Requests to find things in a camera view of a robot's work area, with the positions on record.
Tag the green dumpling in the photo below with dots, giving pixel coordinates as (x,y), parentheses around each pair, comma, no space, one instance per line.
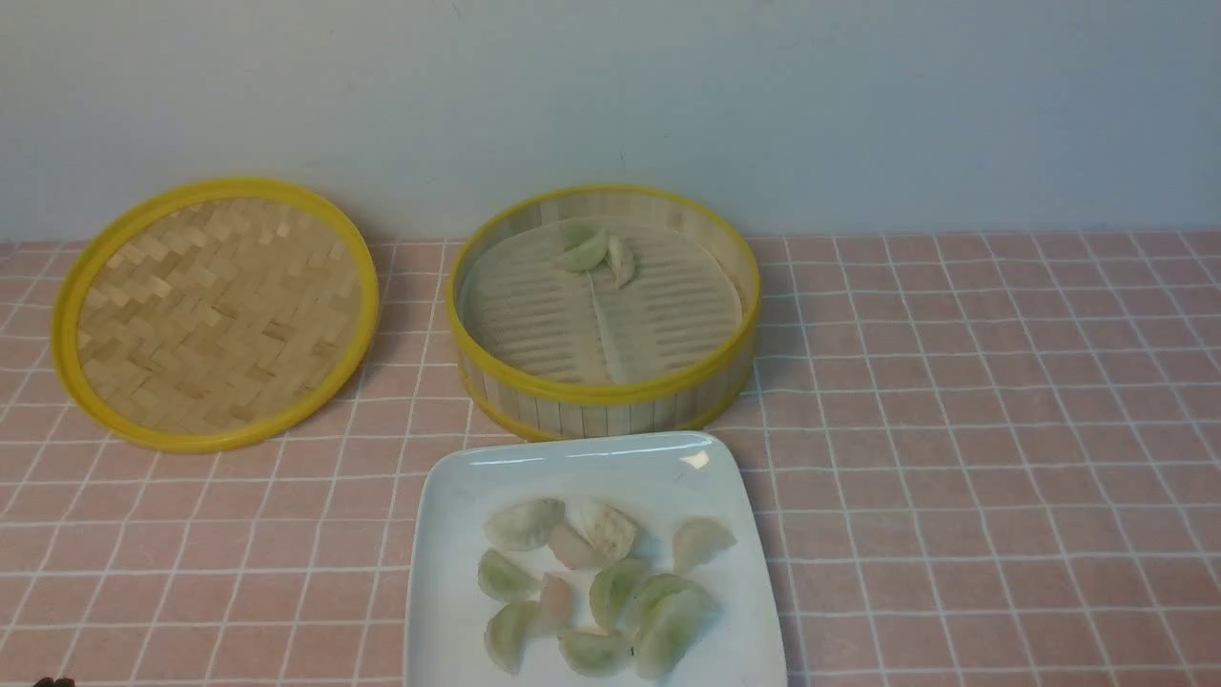
(585,246)
(654,589)
(507,633)
(594,653)
(668,631)

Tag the white square plate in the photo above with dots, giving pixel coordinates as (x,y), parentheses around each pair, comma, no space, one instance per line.
(660,480)

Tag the pale dumpling top centre plate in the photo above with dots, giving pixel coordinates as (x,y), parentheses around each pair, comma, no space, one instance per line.
(611,533)

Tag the pale dumpling plate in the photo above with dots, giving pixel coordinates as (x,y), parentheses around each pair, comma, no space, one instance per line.
(611,533)
(698,541)
(526,526)

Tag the pale dumpling top left plate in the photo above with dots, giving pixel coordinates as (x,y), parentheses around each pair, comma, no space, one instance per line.
(526,526)

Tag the pinkish dumpling centre plate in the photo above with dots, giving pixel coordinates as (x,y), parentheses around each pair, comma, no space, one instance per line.
(572,549)

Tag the pale dumpling right plate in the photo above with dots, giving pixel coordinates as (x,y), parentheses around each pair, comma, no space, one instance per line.
(698,541)

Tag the green dumpling centre plate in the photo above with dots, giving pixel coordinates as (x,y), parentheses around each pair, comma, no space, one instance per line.
(613,587)

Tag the green dumpling plate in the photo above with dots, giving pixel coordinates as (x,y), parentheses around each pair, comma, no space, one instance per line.
(613,587)
(502,579)

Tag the green dumpling left plate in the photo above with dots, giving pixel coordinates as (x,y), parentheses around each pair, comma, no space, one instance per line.
(502,579)

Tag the bamboo steamer basket yellow rim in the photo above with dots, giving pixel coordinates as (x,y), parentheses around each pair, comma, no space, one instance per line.
(543,410)

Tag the white mesh steamer liner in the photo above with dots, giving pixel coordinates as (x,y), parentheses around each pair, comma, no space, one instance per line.
(576,328)

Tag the pinkish dumpling lower centre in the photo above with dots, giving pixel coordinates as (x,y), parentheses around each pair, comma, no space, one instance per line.
(555,608)

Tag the bamboo steamer lid yellow rim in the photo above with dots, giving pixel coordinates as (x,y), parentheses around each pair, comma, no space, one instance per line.
(216,315)

